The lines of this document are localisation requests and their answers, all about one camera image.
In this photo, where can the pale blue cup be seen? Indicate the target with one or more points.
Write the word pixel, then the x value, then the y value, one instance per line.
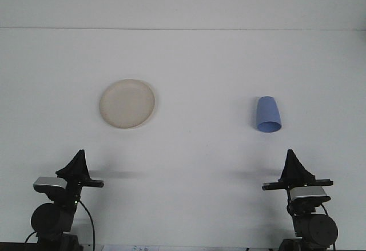
pixel 267 113

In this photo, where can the pale round plate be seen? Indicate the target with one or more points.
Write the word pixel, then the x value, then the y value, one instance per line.
pixel 127 103

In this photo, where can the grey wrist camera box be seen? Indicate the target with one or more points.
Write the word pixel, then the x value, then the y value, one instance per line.
pixel 50 183
pixel 307 193

